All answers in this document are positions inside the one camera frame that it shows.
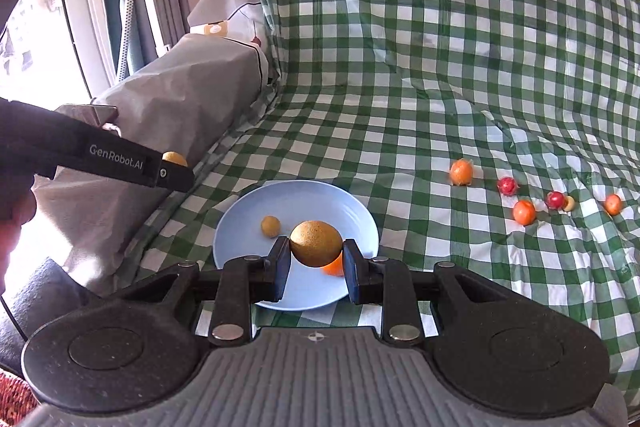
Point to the orange tomato fruit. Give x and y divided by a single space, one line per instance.
524 212

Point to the green white checkered cloth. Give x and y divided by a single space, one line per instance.
380 97

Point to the large brown round fruit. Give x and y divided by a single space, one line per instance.
315 243

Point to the red cherry tomato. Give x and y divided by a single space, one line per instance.
555 200

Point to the red fruit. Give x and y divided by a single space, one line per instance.
507 186

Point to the small tan longan on cloth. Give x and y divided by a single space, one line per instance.
569 203

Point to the orange wrapped fruit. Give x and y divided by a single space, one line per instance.
461 172

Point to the person's left hand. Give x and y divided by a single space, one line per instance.
18 206

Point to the small tan longan fruit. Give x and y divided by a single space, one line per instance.
270 226

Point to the orange fruit on plate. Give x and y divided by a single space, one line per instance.
334 268

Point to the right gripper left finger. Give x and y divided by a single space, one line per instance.
243 282

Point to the grey sofa armrest cover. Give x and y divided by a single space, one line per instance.
189 101

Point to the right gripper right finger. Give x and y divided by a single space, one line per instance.
386 283

